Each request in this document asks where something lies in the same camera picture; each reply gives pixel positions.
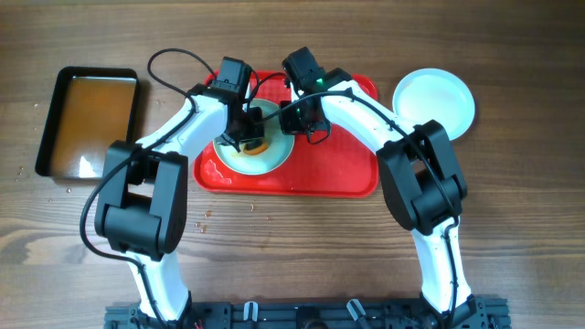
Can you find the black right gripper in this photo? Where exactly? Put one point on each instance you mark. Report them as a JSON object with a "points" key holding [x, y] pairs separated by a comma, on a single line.
{"points": [[290, 127]]}

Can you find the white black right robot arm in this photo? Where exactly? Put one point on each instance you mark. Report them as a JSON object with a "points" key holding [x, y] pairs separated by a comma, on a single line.
{"points": [[422, 182]]}

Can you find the black tray with brown water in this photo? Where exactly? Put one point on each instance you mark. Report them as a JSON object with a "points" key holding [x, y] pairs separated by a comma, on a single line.
{"points": [[90, 109]]}

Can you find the orange green scrub sponge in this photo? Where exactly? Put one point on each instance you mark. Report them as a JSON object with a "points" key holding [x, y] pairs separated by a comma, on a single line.
{"points": [[255, 147]]}

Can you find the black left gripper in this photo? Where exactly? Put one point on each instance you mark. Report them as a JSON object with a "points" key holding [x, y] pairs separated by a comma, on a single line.
{"points": [[254, 132]]}

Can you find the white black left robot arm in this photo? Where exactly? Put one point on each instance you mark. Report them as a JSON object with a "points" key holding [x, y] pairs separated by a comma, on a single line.
{"points": [[142, 200]]}

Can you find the red plastic serving tray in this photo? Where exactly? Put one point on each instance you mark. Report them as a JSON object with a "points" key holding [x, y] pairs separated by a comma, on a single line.
{"points": [[340, 166]]}

